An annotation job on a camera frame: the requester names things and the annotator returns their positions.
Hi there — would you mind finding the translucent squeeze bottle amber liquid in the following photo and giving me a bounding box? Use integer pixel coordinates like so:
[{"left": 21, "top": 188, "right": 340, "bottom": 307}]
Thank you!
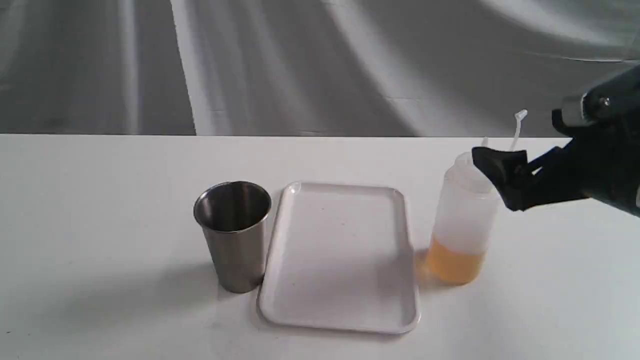
[{"left": 426, "top": 109, "right": 529, "bottom": 286}]

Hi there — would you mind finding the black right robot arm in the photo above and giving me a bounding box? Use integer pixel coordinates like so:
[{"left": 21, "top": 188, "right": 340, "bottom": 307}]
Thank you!
[{"left": 471, "top": 66, "right": 640, "bottom": 217}]

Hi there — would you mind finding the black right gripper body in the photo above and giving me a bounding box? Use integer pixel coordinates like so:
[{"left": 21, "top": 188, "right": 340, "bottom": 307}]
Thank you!
[{"left": 570, "top": 110, "right": 640, "bottom": 217}]

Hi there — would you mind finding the grey backdrop cloth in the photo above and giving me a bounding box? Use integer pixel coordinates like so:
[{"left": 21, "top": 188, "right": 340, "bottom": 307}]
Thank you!
[{"left": 0, "top": 0, "right": 639, "bottom": 137}]

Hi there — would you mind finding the stainless steel cup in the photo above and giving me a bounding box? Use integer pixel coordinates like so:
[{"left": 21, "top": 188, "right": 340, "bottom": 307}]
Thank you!
[{"left": 193, "top": 180, "right": 272, "bottom": 294}]

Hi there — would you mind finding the white plastic tray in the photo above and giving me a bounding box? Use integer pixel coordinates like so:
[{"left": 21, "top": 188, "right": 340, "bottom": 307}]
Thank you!
[{"left": 258, "top": 181, "right": 421, "bottom": 335}]

